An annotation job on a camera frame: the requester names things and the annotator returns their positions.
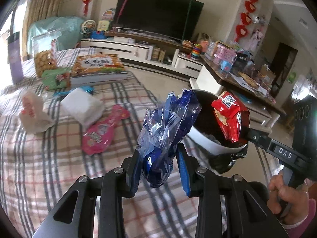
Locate white tv cabinet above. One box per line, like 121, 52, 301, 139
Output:
80, 38, 205, 74

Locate brown wooden tv riser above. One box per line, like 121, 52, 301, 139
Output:
105, 30, 191, 52

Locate ferris wheel toy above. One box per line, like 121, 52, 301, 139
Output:
80, 19, 96, 36

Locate orange patterned tray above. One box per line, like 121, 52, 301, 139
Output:
238, 72, 260, 88

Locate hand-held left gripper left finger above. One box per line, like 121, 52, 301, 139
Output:
32, 149, 141, 238

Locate teal covered armchair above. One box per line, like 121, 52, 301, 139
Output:
27, 16, 86, 55

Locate white plastic bag red print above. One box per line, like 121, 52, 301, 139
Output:
19, 90, 53, 133

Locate black television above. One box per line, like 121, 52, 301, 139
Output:
113, 0, 205, 44

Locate teal plastic wrapper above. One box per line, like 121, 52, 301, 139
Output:
53, 85, 95, 97

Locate marble top coffee table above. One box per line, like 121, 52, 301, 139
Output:
189, 55, 286, 127

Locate green carton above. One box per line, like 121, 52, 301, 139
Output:
41, 69, 72, 91

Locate pink toy box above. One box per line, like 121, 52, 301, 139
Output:
214, 41, 237, 62

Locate toy house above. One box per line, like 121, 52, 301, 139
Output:
102, 9, 116, 21

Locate rainbow ring stacker toy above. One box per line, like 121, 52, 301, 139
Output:
191, 43, 202, 59

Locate black trash bag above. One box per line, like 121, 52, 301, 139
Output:
192, 90, 250, 175

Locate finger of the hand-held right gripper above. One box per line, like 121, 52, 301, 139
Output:
240, 125, 271, 152

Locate person's right forearm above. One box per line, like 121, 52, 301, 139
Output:
282, 198, 317, 238

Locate pink snack packet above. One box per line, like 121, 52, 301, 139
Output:
82, 104, 130, 155

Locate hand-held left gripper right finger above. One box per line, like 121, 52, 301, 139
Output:
176, 142, 290, 238

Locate beige patterned curtain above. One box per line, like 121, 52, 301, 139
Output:
21, 0, 68, 40

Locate yellow toy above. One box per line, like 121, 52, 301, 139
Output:
96, 20, 111, 31

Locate dark wooden door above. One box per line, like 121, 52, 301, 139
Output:
272, 42, 298, 90

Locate clear cookie jar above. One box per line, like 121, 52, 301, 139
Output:
32, 28, 58, 78

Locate blue plastic wrapper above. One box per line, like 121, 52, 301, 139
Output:
137, 89, 202, 188

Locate white round trash bin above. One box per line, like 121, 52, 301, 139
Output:
185, 89, 250, 155

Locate orange picture book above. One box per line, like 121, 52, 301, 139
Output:
71, 54, 129, 86

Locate purple water bottle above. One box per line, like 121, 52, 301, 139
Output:
7, 31, 25, 84

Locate red snack packet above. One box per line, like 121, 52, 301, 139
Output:
211, 91, 250, 143

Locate person's right hand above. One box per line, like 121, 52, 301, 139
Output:
267, 172, 310, 225

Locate pink hanging clothes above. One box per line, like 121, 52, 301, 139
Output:
251, 28, 264, 55

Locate white tissue pack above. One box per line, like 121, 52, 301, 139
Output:
61, 87, 105, 127

